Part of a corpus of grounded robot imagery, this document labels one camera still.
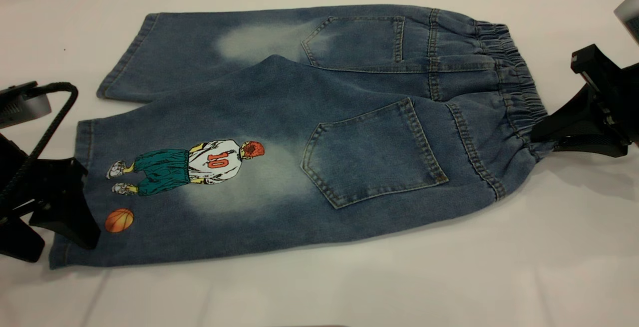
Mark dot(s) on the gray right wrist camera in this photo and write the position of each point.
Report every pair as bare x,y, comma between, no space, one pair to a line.
630,15

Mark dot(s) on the blue denim printed jeans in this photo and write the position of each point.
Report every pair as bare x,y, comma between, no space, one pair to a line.
299,117

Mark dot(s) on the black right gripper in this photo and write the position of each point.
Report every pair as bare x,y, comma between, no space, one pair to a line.
619,102

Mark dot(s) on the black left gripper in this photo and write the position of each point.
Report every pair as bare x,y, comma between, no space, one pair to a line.
45,182

